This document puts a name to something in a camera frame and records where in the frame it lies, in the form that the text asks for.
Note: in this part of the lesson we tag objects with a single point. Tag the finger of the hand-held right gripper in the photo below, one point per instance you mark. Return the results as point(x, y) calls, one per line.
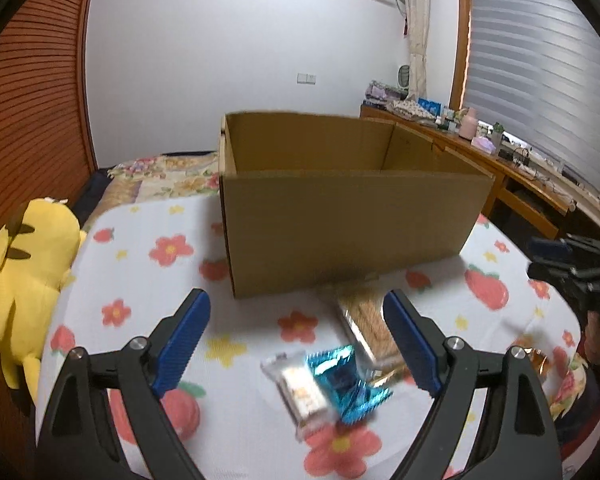
point(547, 247)
point(550, 272)

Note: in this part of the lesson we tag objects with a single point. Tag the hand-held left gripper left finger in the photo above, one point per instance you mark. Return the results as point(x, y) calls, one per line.
point(182, 340)

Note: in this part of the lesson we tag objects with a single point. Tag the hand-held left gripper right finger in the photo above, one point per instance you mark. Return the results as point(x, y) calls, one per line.
point(412, 340)

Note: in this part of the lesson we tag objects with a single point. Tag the brown cracker packet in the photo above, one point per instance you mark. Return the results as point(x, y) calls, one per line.
point(367, 325)

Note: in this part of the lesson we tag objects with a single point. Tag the blue foil snack packet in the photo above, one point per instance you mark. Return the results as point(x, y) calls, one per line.
point(347, 385)

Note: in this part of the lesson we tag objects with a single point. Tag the copper foil snack packet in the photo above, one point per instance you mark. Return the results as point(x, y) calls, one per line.
point(537, 362)

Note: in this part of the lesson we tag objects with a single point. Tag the clear white snack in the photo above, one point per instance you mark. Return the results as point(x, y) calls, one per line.
point(300, 395)

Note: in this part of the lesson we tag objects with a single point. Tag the cardboard box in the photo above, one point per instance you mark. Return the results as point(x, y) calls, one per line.
point(350, 230)

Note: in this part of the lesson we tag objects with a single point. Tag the person's right hand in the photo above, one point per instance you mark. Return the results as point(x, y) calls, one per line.
point(596, 340)

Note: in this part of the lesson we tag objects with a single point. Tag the wooden desk with clutter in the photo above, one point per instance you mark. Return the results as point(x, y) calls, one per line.
point(530, 195)

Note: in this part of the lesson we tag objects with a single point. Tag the white strawberry flower blanket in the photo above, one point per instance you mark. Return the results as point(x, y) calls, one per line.
point(145, 280)

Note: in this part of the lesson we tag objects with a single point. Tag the green lid bottle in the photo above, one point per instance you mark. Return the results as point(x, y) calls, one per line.
point(496, 135)

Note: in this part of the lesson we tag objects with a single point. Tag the pink bottle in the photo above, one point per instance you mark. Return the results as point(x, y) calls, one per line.
point(468, 125)

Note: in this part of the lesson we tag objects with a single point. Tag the floral patchwork quilt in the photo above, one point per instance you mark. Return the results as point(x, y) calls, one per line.
point(170, 175)

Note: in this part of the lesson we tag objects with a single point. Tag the yellow plush toy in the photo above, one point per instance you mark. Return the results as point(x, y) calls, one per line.
point(30, 260)

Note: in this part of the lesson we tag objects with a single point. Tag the grey window blind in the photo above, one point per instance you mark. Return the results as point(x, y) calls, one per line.
point(530, 70)

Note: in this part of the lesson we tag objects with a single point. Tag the blue tissue pack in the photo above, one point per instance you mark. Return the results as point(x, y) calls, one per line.
point(430, 107)

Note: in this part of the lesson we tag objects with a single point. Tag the small desk fan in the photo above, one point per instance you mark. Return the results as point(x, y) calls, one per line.
point(404, 76)

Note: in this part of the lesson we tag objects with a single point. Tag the purple patterned bag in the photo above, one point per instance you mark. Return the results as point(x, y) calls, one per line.
point(382, 92)

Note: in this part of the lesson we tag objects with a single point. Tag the beige curtain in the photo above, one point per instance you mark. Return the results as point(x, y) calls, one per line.
point(416, 35)

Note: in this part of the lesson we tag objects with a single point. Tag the wooden louvered wardrobe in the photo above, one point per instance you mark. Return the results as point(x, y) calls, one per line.
point(30, 85)

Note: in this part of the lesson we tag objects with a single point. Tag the wooden window frame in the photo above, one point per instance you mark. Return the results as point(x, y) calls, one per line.
point(460, 35)

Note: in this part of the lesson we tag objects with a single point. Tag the white wall socket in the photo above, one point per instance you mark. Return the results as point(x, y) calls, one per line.
point(306, 78)

